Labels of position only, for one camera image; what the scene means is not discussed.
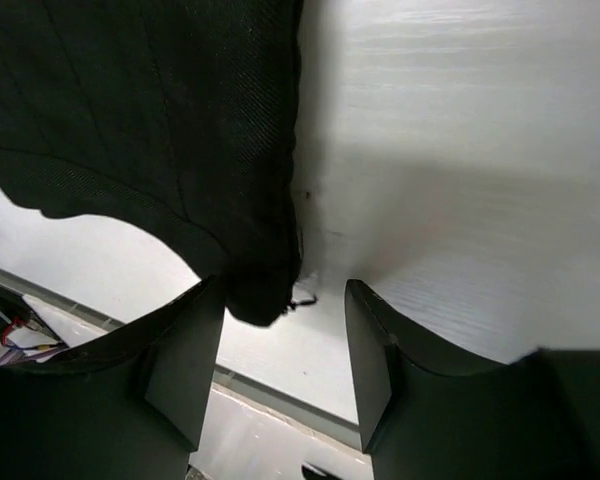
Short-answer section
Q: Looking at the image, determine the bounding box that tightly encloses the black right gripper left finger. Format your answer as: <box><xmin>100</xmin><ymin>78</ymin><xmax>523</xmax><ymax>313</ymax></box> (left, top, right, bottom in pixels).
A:
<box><xmin>0</xmin><ymin>278</ymin><xmax>225</xmax><ymax>480</ymax></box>

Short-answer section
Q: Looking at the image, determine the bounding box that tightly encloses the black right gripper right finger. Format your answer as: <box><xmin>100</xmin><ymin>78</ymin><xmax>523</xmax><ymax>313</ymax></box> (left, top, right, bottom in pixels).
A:
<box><xmin>345</xmin><ymin>279</ymin><xmax>600</xmax><ymax>479</ymax></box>

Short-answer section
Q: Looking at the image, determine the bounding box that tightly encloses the black skirt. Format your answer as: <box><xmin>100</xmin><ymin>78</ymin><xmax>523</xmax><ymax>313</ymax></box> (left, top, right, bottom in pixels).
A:
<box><xmin>0</xmin><ymin>1</ymin><xmax>303</xmax><ymax>327</ymax></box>

